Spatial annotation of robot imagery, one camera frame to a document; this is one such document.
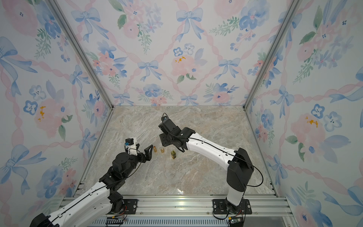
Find small yellow green box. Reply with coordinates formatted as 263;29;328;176
171;150;176;159

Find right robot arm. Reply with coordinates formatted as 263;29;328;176
158;116;261;214

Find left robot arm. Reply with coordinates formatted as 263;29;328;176
30;145;154;227

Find green circuit board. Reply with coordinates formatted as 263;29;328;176
228;217;244;227

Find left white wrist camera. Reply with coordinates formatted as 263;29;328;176
124;138;138;156

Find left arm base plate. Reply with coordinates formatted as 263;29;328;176
106;199;139;215

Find black connector with wires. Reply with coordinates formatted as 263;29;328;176
105;217;126;227

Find aluminium front rail frame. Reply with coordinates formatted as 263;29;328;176
50;194;298;227

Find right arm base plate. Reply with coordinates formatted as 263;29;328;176
212;199;252;215

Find left aluminium corner post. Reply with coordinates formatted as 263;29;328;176
45;0;114;110

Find aluminium corner post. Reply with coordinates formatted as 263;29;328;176
45;0;114;110
244;0;301;112

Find right aluminium corner post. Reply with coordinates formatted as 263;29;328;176
244;0;301;112

